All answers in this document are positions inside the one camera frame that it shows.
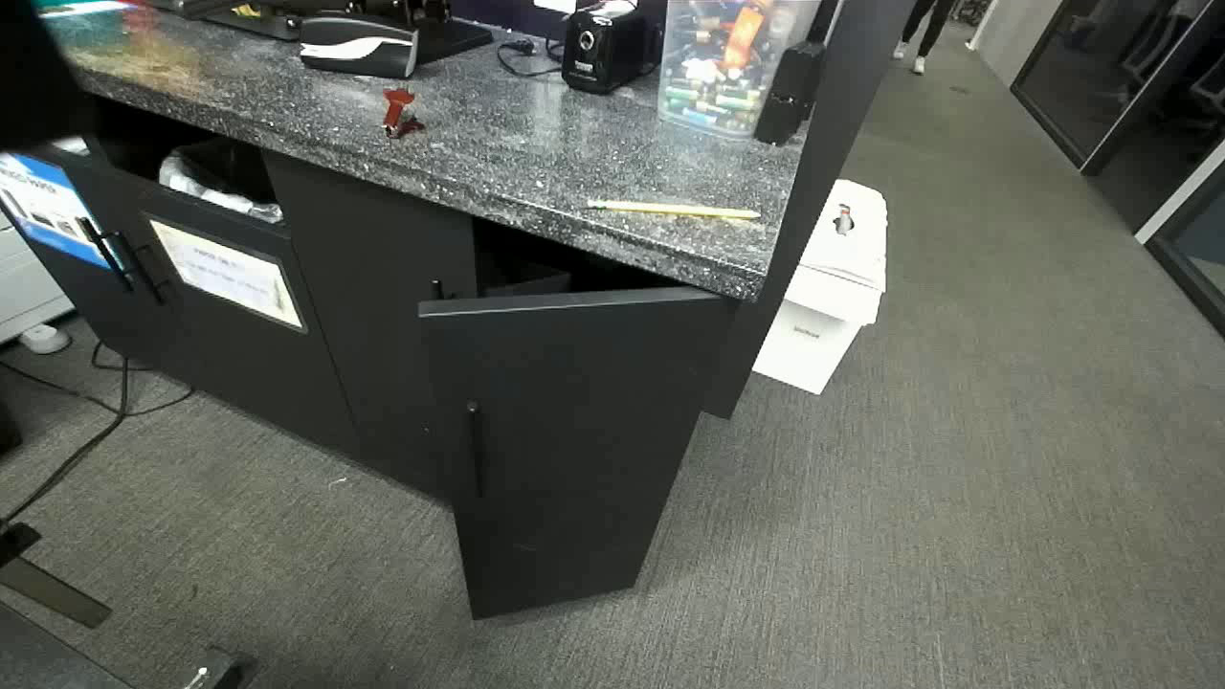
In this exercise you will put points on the black cabinet door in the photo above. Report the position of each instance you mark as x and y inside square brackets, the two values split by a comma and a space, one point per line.
[577, 447]

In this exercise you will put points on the black cabinet with granite top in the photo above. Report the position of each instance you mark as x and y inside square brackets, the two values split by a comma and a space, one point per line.
[539, 139]

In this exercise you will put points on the yellow pencil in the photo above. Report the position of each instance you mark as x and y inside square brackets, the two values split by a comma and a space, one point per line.
[675, 208]

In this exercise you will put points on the white cardboard bin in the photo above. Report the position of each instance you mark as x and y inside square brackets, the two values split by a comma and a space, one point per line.
[827, 293]

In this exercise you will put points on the clear plastic container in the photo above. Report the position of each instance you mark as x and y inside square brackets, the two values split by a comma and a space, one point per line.
[721, 58]

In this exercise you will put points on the black flat device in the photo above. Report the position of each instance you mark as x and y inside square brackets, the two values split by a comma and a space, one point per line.
[789, 95]

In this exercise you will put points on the small red toy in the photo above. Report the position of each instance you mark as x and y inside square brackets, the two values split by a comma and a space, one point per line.
[398, 113]

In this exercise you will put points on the white paper label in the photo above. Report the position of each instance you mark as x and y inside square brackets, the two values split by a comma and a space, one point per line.
[228, 271]

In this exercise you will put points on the white trash bag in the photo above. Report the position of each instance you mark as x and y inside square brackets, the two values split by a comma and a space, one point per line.
[216, 179]

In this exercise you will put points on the blue and white box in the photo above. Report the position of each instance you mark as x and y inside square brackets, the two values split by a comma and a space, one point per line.
[46, 211]

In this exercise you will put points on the white base unit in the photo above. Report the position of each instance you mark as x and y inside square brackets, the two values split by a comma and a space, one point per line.
[29, 293]

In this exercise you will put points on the metal desk foot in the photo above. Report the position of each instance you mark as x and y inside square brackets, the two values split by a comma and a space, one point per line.
[51, 591]

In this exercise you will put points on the black wall panel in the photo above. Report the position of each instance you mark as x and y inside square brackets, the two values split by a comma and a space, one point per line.
[842, 77]

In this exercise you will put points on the glass door with dark frame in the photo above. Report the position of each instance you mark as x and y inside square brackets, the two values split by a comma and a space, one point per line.
[1136, 115]

